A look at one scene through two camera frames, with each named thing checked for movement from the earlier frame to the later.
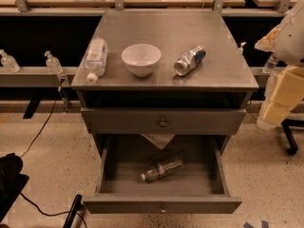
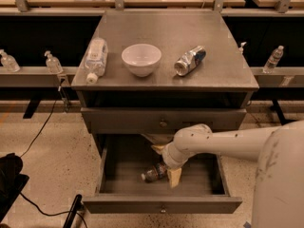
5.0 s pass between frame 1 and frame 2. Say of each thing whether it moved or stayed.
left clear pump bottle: stayed
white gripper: moved
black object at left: stayed
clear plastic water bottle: stayed
